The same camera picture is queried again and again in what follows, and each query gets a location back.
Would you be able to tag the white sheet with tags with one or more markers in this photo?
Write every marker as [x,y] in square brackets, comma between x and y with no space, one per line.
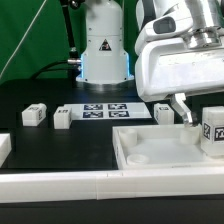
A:
[105,111]

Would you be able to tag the white obstacle fence wall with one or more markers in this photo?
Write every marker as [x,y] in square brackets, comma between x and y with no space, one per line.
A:
[62,186]

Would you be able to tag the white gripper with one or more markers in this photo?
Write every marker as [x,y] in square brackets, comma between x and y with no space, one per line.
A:
[176,58]

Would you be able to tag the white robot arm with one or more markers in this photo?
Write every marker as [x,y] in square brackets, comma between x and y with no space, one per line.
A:
[104,61]

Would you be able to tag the white square tabletop part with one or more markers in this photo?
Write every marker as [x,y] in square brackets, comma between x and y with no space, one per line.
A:
[160,146]

